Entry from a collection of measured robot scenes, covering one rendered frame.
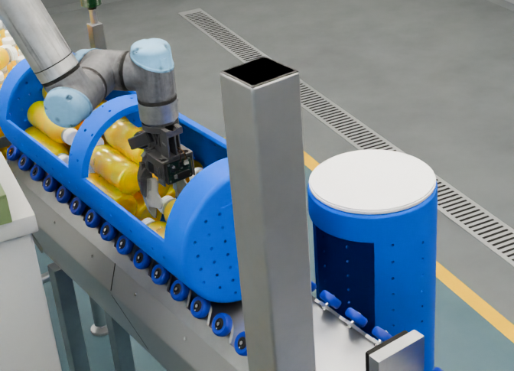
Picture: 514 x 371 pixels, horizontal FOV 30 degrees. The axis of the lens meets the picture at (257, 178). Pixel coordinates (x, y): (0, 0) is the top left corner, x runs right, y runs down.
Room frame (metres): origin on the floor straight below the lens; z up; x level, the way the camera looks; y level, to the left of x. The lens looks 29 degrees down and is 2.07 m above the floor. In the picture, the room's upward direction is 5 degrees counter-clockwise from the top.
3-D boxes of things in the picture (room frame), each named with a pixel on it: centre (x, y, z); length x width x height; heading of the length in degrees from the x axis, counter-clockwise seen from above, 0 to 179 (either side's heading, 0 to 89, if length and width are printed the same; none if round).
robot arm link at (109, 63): (1.68, 0.28, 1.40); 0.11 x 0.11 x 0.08; 71
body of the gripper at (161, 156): (1.66, 0.17, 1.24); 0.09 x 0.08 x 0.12; 34
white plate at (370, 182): (1.84, -0.25, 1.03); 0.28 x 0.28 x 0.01
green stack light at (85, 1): (2.84, 0.46, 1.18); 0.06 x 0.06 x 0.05
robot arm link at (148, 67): (1.67, 0.18, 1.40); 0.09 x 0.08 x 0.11; 71
